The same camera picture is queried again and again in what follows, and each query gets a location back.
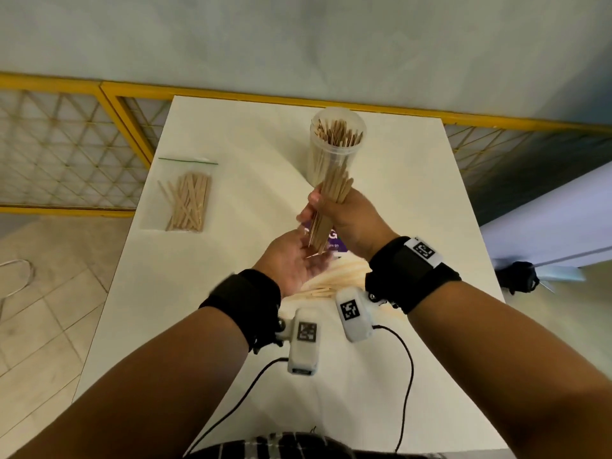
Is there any short bagged wooden sticks bunch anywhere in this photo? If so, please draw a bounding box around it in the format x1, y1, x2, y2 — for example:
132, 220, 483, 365
157, 171, 212, 233

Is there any white floor cable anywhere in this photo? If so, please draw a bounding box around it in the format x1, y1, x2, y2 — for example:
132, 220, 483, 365
0, 259, 37, 321

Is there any pile of wooden sticks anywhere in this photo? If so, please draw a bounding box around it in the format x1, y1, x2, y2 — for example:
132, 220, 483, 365
294, 260, 398, 309

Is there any person's left forearm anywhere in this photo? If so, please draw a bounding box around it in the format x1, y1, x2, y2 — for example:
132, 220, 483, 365
9, 305, 249, 459

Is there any black camera cable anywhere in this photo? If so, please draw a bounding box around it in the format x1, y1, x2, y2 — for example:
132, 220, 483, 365
184, 356, 290, 457
372, 324, 415, 454

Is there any black wrist strap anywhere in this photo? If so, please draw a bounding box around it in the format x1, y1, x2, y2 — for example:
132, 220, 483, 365
365, 236, 462, 315
198, 268, 282, 354

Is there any yellow metal mesh fence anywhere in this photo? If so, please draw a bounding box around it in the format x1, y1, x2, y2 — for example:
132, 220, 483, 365
0, 73, 612, 218

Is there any person's right hand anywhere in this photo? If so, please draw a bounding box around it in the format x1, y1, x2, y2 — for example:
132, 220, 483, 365
296, 184, 400, 263

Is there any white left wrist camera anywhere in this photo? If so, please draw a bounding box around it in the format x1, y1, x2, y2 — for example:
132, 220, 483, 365
275, 308, 321, 377

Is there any white right strap tag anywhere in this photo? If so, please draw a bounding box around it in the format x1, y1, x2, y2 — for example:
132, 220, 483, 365
404, 236, 443, 268

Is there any person's right forearm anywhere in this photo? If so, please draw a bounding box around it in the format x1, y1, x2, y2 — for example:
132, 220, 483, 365
407, 280, 612, 459

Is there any black left wrist strap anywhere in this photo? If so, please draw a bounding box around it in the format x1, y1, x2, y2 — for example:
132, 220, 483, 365
198, 268, 282, 354

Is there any clear zip bag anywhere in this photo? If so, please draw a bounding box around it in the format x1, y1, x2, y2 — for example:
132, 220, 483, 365
141, 157, 219, 233

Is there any black right camera cable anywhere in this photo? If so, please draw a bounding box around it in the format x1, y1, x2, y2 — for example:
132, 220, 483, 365
372, 324, 415, 454

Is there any black white plaid shirt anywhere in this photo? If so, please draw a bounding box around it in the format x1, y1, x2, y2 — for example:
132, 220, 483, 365
184, 432, 446, 459

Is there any black stand foot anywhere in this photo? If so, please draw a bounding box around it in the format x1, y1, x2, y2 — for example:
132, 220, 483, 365
495, 261, 540, 296

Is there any clear plastic cup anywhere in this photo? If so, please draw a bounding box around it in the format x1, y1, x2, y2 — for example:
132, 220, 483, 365
305, 107, 368, 189

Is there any light blue stand bar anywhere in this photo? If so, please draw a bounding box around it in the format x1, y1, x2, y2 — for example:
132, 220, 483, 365
533, 265, 587, 295

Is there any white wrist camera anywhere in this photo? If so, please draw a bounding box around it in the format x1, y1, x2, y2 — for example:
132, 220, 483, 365
275, 308, 321, 377
334, 286, 376, 344

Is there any person's left hand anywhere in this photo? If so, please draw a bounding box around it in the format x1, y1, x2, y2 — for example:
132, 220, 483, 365
252, 226, 335, 300

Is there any black right wrist strap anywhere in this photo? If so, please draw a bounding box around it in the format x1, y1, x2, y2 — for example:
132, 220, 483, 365
365, 236, 462, 315

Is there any black left camera cable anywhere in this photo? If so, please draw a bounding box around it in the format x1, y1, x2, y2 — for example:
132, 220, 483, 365
184, 356, 290, 457

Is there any purple round sticker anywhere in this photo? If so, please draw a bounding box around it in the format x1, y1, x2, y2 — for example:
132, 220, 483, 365
301, 223, 349, 254

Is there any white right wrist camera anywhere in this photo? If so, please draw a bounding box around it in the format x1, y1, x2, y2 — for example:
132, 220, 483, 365
334, 286, 376, 344

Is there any bundle of wooden sticks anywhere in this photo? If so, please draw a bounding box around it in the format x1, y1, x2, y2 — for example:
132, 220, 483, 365
305, 159, 354, 258
313, 118, 364, 187

